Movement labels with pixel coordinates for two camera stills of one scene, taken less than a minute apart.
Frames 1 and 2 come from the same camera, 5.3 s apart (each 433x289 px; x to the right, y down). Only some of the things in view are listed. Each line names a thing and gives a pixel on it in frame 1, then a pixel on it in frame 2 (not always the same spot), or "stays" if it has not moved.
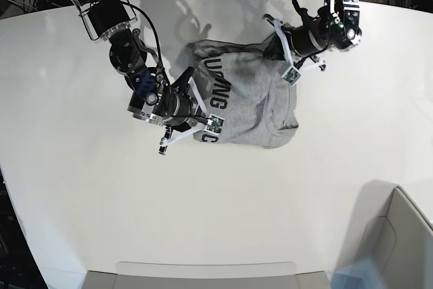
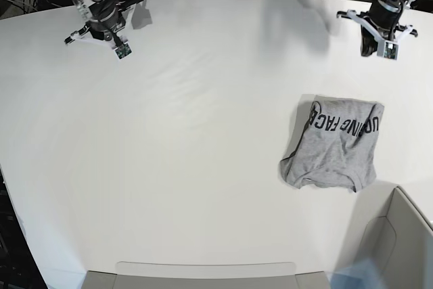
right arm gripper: x=180 y=109 to x=103 y=27
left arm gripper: x=304 y=43 to x=381 y=22
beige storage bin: x=384 y=226 stays
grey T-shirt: x=245 y=97 to x=337 y=146
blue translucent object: x=365 y=273 stays
